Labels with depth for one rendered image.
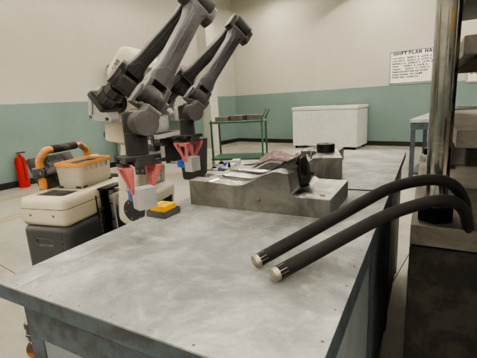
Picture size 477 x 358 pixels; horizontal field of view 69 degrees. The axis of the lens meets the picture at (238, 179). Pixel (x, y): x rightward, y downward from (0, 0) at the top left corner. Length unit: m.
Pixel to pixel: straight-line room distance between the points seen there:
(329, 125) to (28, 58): 5.76
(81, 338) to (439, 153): 0.98
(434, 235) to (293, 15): 8.58
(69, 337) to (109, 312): 0.16
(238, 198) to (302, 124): 7.09
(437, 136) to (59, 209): 1.36
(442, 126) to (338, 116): 6.79
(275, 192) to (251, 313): 0.54
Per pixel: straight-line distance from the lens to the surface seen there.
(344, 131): 7.82
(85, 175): 1.71
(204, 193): 1.23
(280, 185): 1.08
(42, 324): 0.91
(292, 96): 9.25
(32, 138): 6.68
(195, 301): 0.68
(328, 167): 1.47
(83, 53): 7.24
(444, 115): 1.09
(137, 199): 0.91
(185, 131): 1.30
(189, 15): 1.08
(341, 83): 8.74
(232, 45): 1.47
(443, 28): 1.10
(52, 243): 1.68
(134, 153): 0.89
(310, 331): 0.60
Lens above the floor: 1.15
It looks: 13 degrees down
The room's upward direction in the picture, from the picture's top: 3 degrees counter-clockwise
